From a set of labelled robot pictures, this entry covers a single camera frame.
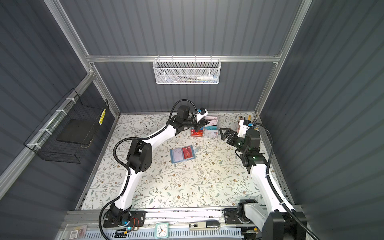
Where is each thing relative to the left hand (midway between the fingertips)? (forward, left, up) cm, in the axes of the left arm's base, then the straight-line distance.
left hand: (208, 120), depth 93 cm
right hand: (-15, -8, +7) cm, 19 cm away
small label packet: (-52, +66, -16) cm, 86 cm away
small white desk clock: (-54, +27, -16) cm, 63 cm away
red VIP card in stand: (+1, +5, -15) cm, 16 cm away
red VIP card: (-13, +14, -16) cm, 25 cm away
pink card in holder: (-13, +20, -17) cm, 30 cm away
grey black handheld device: (-54, +7, -13) cm, 56 cm away
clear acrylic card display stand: (+2, -2, -13) cm, 14 cm away
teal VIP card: (+3, -3, -11) cm, 12 cm away
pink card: (-1, -3, -1) cm, 3 cm away
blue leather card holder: (-11, +10, -17) cm, 22 cm away
